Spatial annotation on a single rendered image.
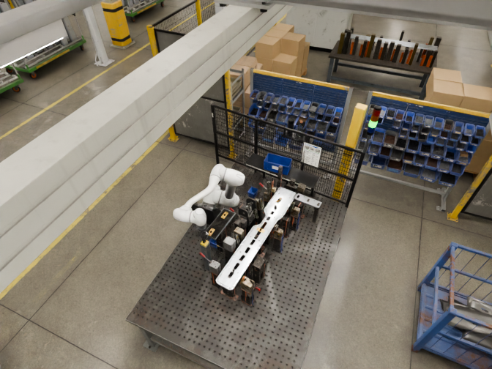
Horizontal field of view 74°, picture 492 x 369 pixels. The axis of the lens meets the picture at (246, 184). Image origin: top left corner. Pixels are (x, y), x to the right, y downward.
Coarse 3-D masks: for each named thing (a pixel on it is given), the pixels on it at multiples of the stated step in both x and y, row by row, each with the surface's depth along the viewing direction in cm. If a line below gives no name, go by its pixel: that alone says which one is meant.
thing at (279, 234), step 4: (276, 232) 328; (280, 232) 326; (276, 236) 333; (280, 236) 329; (276, 240) 338; (280, 240) 333; (276, 244) 342; (280, 244) 343; (272, 248) 352; (276, 248) 346; (280, 248) 345; (276, 252) 350; (280, 252) 349
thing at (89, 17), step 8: (88, 8) 739; (88, 16) 749; (88, 24) 765; (96, 24) 771; (96, 32) 777; (96, 40) 788; (96, 48) 805; (104, 48) 813; (96, 56) 811; (104, 56) 820; (104, 64) 823
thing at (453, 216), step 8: (488, 160) 393; (488, 168) 397; (480, 176) 408; (488, 176) 405; (472, 184) 421; (480, 184) 417; (488, 184) 414; (472, 192) 426; (480, 192) 425; (488, 192) 420; (464, 200) 439; (472, 200) 438; (480, 200) 433; (488, 200) 428; (456, 208) 455; (464, 208) 450; (472, 208) 446; (480, 208) 441; (488, 208) 436; (448, 216) 470; (456, 216) 462; (480, 216) 448; (488, 216) 445
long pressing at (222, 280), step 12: (276, 192) 370; (288, 192) 371; (276, 204) 358; (288, 204) 358; (276, 216) 346; (252, 228) 334; (264, 228) 335; (264, 240) 325; (252, 252) 315; (228, 264) 306; (240, 264) 306; (240, 276) 298; (228, 288) 289
